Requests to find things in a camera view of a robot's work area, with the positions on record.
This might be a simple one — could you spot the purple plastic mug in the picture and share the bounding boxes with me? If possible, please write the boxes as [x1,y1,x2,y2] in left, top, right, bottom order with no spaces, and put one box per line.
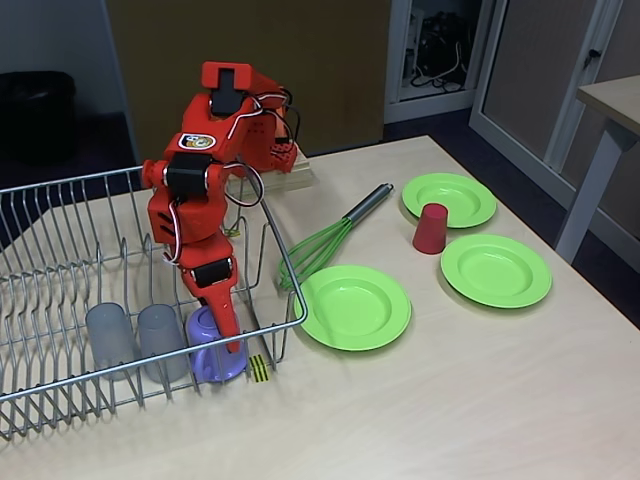
[184,305,249,384]

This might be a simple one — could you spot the grey translucent plastic cup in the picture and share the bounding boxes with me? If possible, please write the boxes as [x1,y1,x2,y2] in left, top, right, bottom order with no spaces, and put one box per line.
[84,302,139,381]
[137,304,191,384]

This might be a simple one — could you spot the green whisk metal handle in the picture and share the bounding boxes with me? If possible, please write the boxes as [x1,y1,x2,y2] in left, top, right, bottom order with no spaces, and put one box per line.
[278,183,395,291]

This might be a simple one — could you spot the red plastic cup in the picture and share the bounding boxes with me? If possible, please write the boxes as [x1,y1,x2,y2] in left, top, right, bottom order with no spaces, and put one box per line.
[411,203,449,255]

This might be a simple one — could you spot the green plastic plate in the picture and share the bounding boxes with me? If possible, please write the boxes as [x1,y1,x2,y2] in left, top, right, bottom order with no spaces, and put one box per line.
[401,173,498,230]
[301,264,413,354]
[439,234,553,309]

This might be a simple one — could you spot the wooden base block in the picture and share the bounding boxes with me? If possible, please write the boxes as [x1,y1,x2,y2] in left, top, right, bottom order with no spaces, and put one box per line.
[224,152,316,196]

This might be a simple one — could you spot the brown board panel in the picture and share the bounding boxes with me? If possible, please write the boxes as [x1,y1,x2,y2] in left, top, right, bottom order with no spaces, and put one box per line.
[107,0,392,161]

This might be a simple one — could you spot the white open cabinet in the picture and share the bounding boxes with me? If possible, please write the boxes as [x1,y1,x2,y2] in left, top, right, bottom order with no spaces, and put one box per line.
[384,0,496,126]

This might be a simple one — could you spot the black electronics in cabinet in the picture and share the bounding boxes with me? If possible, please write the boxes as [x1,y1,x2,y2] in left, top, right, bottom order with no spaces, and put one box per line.
[417,12,474,76]

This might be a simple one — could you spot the white framed sliding door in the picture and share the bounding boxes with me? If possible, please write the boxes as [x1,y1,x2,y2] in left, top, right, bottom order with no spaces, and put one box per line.
[469,0,640,241]

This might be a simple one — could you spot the beige side table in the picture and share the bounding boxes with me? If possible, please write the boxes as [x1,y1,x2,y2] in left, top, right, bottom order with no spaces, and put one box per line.
[554,74,640,264]

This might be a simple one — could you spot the metal wire dish rack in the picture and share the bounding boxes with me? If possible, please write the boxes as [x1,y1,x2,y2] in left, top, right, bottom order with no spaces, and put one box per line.
[0,152,309,441]

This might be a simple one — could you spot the white cable in cabinet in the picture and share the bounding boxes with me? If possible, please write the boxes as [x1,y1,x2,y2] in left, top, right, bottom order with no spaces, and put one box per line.
[412,42,469,91]

